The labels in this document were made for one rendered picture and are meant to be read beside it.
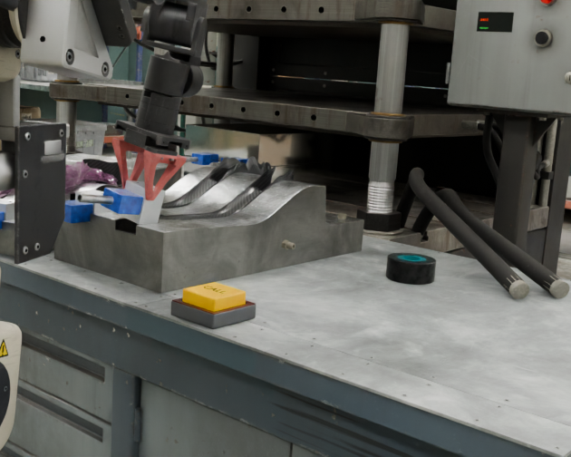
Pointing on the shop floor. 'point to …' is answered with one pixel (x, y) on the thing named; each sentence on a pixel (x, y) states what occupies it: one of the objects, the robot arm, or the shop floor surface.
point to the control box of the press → (519, 86)
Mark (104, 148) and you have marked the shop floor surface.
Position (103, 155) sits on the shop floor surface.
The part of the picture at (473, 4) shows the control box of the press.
